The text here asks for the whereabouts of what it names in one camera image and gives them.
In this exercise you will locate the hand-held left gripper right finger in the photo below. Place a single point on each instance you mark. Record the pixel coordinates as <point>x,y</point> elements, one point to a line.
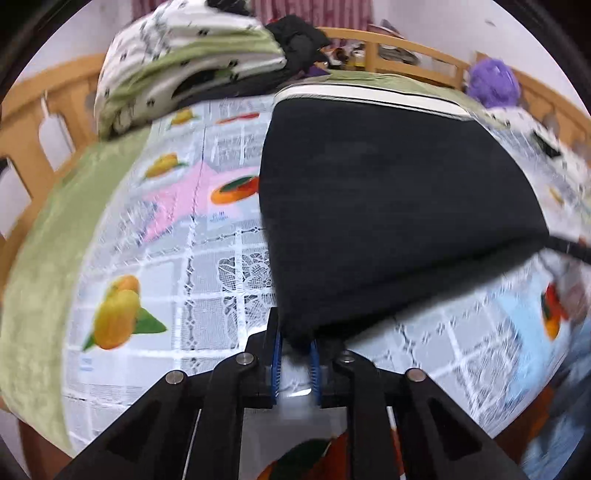
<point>315,369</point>

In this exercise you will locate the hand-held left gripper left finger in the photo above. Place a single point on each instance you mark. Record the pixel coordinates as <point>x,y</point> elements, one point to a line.
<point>277,364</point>

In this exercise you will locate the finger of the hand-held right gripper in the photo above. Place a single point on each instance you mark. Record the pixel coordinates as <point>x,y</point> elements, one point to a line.
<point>575,251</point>

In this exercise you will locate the black pants with white waistband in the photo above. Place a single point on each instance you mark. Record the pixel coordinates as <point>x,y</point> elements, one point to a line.
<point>392,198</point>

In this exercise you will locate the fruit printed tablecloth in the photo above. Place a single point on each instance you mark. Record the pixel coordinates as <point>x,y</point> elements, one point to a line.
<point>207,300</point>

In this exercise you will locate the white paw-print cloth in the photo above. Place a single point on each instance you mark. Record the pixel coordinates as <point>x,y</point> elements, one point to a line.
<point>517,120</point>

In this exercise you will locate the purple plush toy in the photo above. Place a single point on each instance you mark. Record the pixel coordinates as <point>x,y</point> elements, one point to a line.
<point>494,81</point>

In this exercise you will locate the green bed sheet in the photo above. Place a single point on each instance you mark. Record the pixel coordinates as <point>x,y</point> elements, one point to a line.
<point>41,277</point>

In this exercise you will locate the purple cloth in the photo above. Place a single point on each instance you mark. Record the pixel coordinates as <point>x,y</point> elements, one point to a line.
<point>317,70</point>

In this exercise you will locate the black cloth pile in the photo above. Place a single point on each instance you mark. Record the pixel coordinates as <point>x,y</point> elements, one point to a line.
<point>295,41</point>

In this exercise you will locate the folded white green paw-print quilt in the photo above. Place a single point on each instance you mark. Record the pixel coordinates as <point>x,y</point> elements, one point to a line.
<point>184,50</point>

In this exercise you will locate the red striped curtain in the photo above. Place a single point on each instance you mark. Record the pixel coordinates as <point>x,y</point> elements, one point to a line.
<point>314,11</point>

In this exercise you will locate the wooden bed frame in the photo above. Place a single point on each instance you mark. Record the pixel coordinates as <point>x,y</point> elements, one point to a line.
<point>74,87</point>

